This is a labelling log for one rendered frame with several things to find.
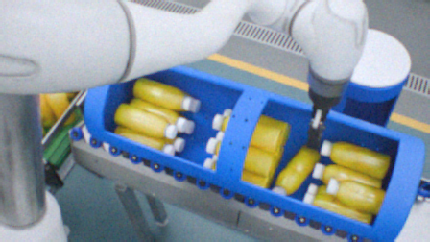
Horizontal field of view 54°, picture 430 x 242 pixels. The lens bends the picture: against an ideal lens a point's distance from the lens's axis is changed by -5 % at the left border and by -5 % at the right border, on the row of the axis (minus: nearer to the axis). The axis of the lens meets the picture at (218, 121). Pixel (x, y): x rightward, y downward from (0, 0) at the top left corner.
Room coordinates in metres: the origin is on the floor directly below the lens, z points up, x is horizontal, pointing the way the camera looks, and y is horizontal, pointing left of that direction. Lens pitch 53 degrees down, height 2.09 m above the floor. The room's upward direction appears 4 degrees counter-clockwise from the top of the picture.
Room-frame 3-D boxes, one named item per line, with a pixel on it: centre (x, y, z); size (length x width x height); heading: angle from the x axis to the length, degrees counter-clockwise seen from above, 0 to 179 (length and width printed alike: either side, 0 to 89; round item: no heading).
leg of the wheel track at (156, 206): (0.96, 0.32, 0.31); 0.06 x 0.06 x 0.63; 63
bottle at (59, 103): (0.95, 0.53, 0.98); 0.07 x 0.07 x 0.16
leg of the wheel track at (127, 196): (0.83, 0.38, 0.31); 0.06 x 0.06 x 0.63; 63
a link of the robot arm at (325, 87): (0.60, -0.23, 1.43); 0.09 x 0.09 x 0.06
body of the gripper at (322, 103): (0.60, -0.23, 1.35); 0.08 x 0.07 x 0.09; 153
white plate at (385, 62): (1.03, -0.53, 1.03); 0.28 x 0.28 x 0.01
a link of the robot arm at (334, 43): (0.61, -0.23, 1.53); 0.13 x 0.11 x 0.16; 32
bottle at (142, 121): (0.77, 0.21, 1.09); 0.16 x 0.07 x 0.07; 63
